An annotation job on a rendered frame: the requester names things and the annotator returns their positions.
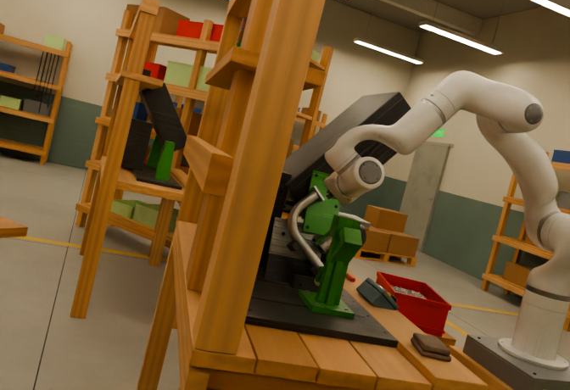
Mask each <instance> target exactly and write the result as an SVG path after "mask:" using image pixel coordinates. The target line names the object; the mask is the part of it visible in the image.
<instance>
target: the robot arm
mask: <svg viewBox="0 0 570 390"><path fill-rule="evenodd" d="M460 109H462V110H465V111H467V112H470V113H474V114H476V121H477V125H478V129H479V130H480V132H481V133H482V135H483V137H484V138H485V139H486V140H487V142H488V143H489V144H490V145H491V146H492V147H493V148H494V149H495V150H496V151H497V152H498V153H499V154H500V155H501V156H502V157H503V159H504V160H505V161H506V162H507V163H508V165H509V166H510V168H511V170H512V173H513V175H514V176H515V178H516V180H517V183H518V185H519V187H520V189H521V192H522V198H523V204H524V224H525V229H526V232H527V235H528V237H529V239H530V240H531V242H532V243H533V244H534V245H536V246H537V247H539V248H542V249H544V250H546V251H549V252H552V253H554V254H553V256H552V257H551V259H550V260H549V261H548V262H546V263H545V264H543V265H541V266H538V267H535V268H533V269H532V270H531V271H530V272H529V275H528V279H527V282H526V286H525V289H524V294H523V297H522V303H521V307H520V310H519V314H518V317H517V323H516V327H515V331H514V334H513V338H512V339H511V338H501V339H500V340H499V341H498V346H499V347H500V348H501V349H502V350H504V351H505V352H507V353H508V354H510V355H512V356H514V357H516V358H518V359H520V360H523V361H525V362H528V363H530V364H533V365H537V366H540V367H544V368H547V369H552V370H558V371H564V370H566V369H567V368H568V365H569V363H568V362H567V361H566V360H565V359H564V358H563V357H561V356H560V355H558V354H557V350H558V347H559V343H560V340H561V336H562V331H563V327H564V324H565V320H566V317H567V311H568V307H569V304H570V214H565V213H562V212H561V211H560V210H559V209H558V207H557V204H556V195H557V193H558V181H557V178H556V173H555V171H554V169H553V167H552V164H551V162H550V160H549V157H548V155H547V154H546V152H545V150H544V149H543V148H542V147H541V146H540V145H539V144H538V143H537V142H536V141H535V140H534V139H533V138H531V137H530V136H529V135H528V134H527V133H526V132H529V131H532V130H534V129H536V128H537V127H538V126H539V125H540V124H541V122H542V120H543V118H544V108H543V106H542V104H541V102H540V101H539V100H538V99H537V98H536V97H534V96H533V95H531V94H530V93H528V92H525V91H524V90H522V89H519V88H517V87H514V86H509V85H506V84H502V83H499V82H496V81H492V80H489V79H487V78H484V77H482V76H481V75H477V74H475V73H472V72H470V71H466V70H460V71H456V72H454V73H452V74H450V75H448V76H447V77H445V78H444V79H443V80H442V81H441V82H440V83H439V84H438V85H437V86H436V87H435V88H433V89H432V90H431V91H430V92H429V93H428V94H427V95H426V96H425V97H423V98H422V99H421V100H420V101H419V102H418V103H417V104H416V105H415V106H414V107H412V108H411V109H410V110H409V111H408V112H407V113H406V114H405V115H404V116H403V117H402V118H401V119H399V120H398V121H397V122H396V123H395V124H393V125H360V126H357V127H355V128H353V129H351V130H349V131H347V132H346V133H344V134H343V135H342V136H341V137H340V138H339V139H338V140H337V141H335V143H334V144H332V145H331V146H330V147H329V148H328V149H327V151H326V152H325V160H326V161H327V162H328V164H329V165H330V166H331V167H332V168H333V170H334V172H333V173H332V174H331V175H330V176H326V177H325V178H324V184H325V186H326V187H327V189H328V190H327V195H326V197H328V198H327V199H330V198H332V199H337V200H338V201H339V202H340V203H341V204H342V205H343V206H347V205H349V204H350V203H352V202H354V201H355V200H356V199H357V198H358V197H359V196H360V195H363V194H364V193H366V192H369V191H371V190H372V189H374V188H377V187H379V186H380V185H381V184H382V182H383V180H384V176H385V172H384V168H383V166H382V164H381V163H380V162H379V161H378V160H377V159H375V158H373V157H363V158H362V157H361V156H360V155H359V154H358V153H357V152H356V151H355V146H356V145H357V144H358V143H359V142H362V141H365V140H373V141H377V142H381V143H383V144H385V145H386V146H388V147H390V148H392V149H393V150H394V151H395V152H397V153H399V154H402V155H408V154H410V153H412V152H414V151H415V150H416V149H417V148H418V147H419V146H421V145H422V144H423V143H424V142H425V141H426V140H427V139H428V138H429V137H430V136H431V135H432V134H433V133H434V132H435V131H437V130H438V129H439V128H440V127H441V126H442V125H443V124H445V123H446V122H447V121H448V120H449V119H450V118H451V117H452V116H453V115H454V114H456V113H457V112H458V111H459V110H460Z"/></svg>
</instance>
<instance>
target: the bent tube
mask: <svg viewBox="0 0 570 390"><path fill-rule="evenodd" d="M310 190H311V191H312V193H310V194H309V195H307V196H306V197H305V198H303V199H301V200H300V201H298V202H297V203H296V204H295V205H294V206H293V208H292V209H291V211H290V213H289V216H288V231H289V234H290V236H291V238H292V239H293V241H294V242H297V244H298V245H299V246H300V248H299V249H300V250H301V251H302V253H303V254H304V255H305V257H306V258H307V259H308V260H309V261H310V263H311V264H312V265H314V266H315V267H316V268H317V269H319V267H320V266H324V264H323V263H322V262H321V261H320V260H319V258H318V257H317V256H316V254H315V253H314V252H313V250H312V249H311V248H310V246H309V245H308V244H307V242H306V241H305V240H304V238H302V236H301V235H300V234H299V231H298V227H297V219H298V216H299V214H300V212H301V211H302V210H303V209H305V208H306V207H307V206H309V205H310V204H312V203H314V202H315V201H316V200H318V202H321V201H324V200H325V199H324V198H323V196H322V195H321V193H320V192H319V190H318V189H317V187H316V186H314V187H312V188H311V189H310Z"/></svg>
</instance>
